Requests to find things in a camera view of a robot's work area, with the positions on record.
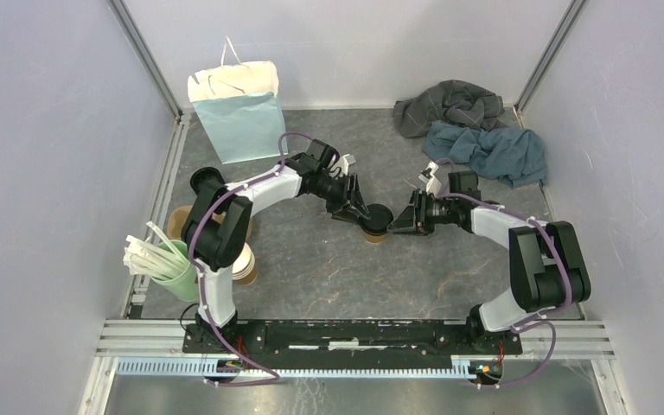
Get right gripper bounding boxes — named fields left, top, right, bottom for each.
left=387, top=188, right=457, bottom=237

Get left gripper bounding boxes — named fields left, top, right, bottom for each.
left=312, top=172, right=370, bottom=227

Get black coffee cup lid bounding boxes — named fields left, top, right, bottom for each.
left=359, top=203, right=393, bottom=236

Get brown paper coffee cup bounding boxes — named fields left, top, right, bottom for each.
left=362, top=230, right=387, bottom=244

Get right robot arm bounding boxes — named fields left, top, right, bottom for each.
left=388, top=171, right=591, bottom=353

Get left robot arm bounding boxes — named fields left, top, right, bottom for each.
left=182, top=139, right=372, bottom=353

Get stack of paper cups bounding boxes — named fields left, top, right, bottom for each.
left=232, top=243, right=258, bottom=285

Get blue crumpled cloth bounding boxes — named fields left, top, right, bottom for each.
left=422, top=121, right=546, bottom=188

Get grey crumpled cloth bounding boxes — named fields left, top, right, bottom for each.
left=393, top=80, right=506, bottom=138

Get stack of black lids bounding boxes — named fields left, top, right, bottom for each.
left=190, top=167, right=226, bottom=194

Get light blue paper bag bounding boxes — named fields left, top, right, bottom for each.
left=187, top=38, right=288, bottom=164

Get brown cardboard cup carrier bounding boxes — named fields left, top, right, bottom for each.
left=166, top=205, right=252, bottom=241

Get green straw holder cup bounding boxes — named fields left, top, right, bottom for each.
left=151, top=239, right=199, bottom=303

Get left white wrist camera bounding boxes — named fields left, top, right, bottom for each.
left=329, top=154, right=355, bottom=178

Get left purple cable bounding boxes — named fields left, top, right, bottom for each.
left=186, top=131, right=333, bottom=387

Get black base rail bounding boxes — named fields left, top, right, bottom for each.
left=182, top=318, right=523, bottom=378

